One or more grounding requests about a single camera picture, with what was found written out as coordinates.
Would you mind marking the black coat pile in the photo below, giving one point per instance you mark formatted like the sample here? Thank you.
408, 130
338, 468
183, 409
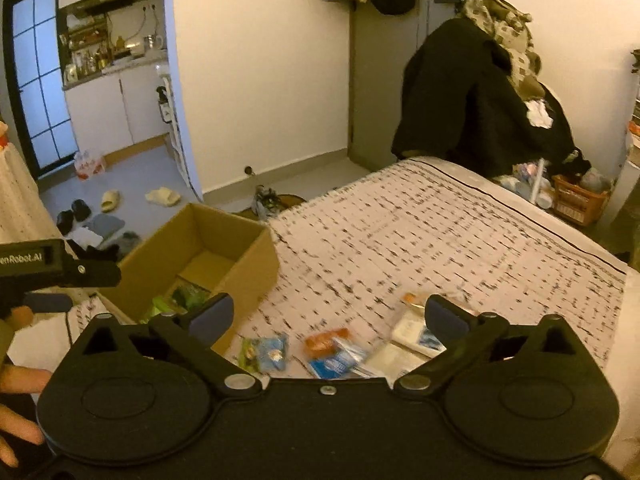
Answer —
458, 104

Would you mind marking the grey cloth on floor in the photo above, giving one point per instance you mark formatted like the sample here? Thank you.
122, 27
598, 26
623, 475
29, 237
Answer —
104, 225

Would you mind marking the black shoes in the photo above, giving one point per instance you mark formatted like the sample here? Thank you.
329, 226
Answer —
78, 212

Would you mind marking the beige slipper right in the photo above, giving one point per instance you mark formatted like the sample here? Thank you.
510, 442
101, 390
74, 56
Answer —
163, 196

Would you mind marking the brown cardboard box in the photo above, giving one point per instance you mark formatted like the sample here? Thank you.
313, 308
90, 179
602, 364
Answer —
202, 246

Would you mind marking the patterned beige garment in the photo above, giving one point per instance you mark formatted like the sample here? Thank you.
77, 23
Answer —
508, 26

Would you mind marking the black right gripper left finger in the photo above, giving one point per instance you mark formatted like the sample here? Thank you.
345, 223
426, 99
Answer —
192, 337

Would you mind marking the beige slipper left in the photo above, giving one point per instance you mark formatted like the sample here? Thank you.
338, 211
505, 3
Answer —
110, 201

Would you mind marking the red white plastic bag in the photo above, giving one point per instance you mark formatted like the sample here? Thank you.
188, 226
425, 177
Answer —
88, 165

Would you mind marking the beige slipper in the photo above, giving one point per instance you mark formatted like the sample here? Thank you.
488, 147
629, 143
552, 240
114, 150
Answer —
163, 196
110, 201

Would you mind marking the white kitchen cabinet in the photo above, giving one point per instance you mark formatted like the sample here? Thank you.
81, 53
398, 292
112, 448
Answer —
118, 108

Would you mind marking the white patterned bed cover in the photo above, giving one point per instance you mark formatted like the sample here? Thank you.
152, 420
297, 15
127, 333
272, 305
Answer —
349, 257

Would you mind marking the green snack packet in box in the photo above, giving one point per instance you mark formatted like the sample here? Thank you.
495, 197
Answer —
181, 298

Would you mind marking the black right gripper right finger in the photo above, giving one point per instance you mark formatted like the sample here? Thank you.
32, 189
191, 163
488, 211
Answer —
468, 338

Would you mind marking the glass paned black door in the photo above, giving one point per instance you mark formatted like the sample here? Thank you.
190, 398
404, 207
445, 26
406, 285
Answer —
34, 74

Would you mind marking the cream knit cloth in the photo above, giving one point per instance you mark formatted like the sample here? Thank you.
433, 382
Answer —
23, 217

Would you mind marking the orange plastic basket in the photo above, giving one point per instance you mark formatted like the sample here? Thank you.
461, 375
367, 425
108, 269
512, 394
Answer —
577, 205

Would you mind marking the kitchen shelf with items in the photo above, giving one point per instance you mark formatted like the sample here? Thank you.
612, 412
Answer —
103, 36

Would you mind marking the white flat snack packet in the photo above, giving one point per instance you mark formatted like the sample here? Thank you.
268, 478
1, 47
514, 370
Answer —
391, 361

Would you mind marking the grey door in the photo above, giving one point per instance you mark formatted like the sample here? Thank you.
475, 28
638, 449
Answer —
380, 48

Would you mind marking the orange snack packet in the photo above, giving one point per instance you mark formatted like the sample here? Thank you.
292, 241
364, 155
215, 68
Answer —
321, 345

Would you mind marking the green blue snack packet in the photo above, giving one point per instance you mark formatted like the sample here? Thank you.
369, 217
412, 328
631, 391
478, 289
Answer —
264, 355

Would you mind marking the shoes by bed foot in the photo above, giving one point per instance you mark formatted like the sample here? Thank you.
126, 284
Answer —
267, 203

